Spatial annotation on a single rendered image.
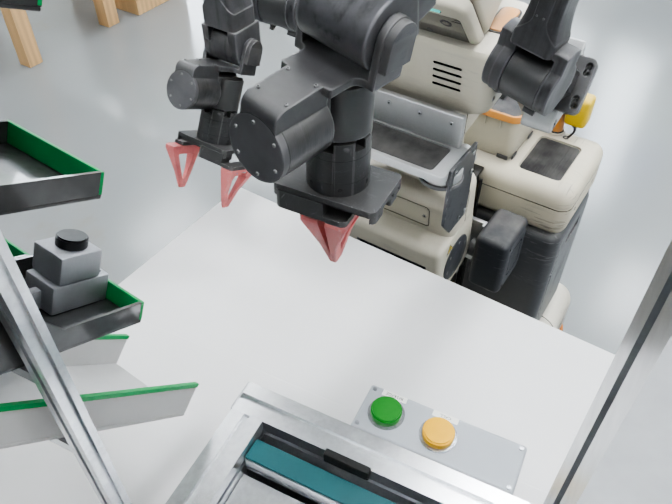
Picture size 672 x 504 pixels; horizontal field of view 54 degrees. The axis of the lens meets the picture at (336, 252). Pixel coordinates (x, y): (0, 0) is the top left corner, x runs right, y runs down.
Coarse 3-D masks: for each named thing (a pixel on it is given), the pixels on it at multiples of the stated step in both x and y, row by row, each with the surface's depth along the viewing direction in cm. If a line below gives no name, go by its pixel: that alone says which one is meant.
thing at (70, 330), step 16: (32, 256) 67; (112, 288) 67; (96, 304) 66; (112, 304) 67; (128, 304) 66; (48, 320) 62; (64, 320) 62; (80, 320) 63; (96, 320) 60; (112, 320) 62; (128, 320) 64; (0, 336) 52; (64, 336) 58; (80, 336) 60; (96, 336) 61; (0, 352) 53; (16, 352) 54; (0, 368) 54; (16, 368) 55
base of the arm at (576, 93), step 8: (584, 56) 99; (576, 64) 100; (584, 64) 99; (592, 64) 99; (576, 72) 97; (584, 72) 100; (592, 72) 99; (576, 80) 99; (584, 80) 99; (592, 80) 100; (568, 88) 97; (576, 88) 100; (584, 88) 99; (568, 96) 100; (576, 96) 100; (584, 96) 99; (560, 104) 101; (568, 104) 100; (576, 104) 101; (568, 112) 100; (576, 112) 100
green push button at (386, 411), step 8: (376, 400) 84; (384, 400) 84; (392, 400) 84; (376, 408) 84; (384, 408) 84; (392, 408) 84; (400, 408) 84; (376, 416) 83; (384, 416) 83; (392, 416) 83; (400, 416) 83; (384, 424) 82; (392, 424) 83
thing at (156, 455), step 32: (128, 352) 104; (160, 352) 104; (192, 352) 104; (160, 384) 99; (224, 384) 99; (288, 384) 99; (192, 416) 96; (224, 416) 96; (352, 416) 96; (32, 448) 92; (128, 448) 92; (160, 448) 92; (192, 448) 92; (0, 480) 88; (32, 480) 88; (64, 480) 88; (128, 480) 88; (160, 480) 88
